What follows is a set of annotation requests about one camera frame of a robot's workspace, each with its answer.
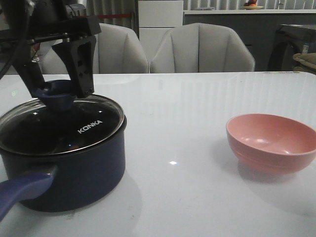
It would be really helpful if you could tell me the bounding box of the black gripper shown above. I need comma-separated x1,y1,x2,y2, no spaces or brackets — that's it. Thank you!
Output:
0,0,101,97

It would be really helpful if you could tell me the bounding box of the glass lid with blue knob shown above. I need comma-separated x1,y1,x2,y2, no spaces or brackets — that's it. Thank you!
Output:
0,80,126,157

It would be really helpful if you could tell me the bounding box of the dark glossy appliance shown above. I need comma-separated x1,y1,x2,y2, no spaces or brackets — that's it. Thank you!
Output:
268,24,316,71

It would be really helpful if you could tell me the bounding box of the orange ham slice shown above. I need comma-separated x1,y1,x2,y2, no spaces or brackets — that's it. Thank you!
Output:
69,145,79,151

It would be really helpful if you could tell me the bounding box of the white cabinet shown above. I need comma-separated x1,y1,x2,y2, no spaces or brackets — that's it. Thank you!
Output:
138,0,183,60

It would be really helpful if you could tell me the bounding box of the dark blue saucepan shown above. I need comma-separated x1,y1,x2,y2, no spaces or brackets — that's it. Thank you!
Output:
0,119,127,217

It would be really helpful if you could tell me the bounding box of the grey chair right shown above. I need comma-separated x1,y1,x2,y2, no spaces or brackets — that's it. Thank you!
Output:
151,23,255,74

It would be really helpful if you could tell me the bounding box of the fruit plate on counter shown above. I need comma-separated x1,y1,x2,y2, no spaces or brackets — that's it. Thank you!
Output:
242,0,264,10

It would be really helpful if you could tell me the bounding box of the grey chair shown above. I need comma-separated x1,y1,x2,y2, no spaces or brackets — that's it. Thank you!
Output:
151,23,255,74
39,22,150,75

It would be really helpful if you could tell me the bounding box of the grey counter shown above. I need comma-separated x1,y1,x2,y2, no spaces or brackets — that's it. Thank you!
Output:
184,10,316,71

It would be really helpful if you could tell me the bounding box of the grey chair left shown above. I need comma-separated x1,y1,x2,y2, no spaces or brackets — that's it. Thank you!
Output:
39,22,150,75

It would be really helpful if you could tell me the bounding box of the beige cushion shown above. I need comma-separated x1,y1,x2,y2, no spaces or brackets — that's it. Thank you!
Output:
293,53,316,75

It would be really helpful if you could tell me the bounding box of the pink bowl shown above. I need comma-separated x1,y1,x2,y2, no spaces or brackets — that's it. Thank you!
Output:
226,114,316,174

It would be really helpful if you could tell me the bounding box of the red barrier belt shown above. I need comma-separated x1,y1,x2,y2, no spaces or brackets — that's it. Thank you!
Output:
97,13,132,19

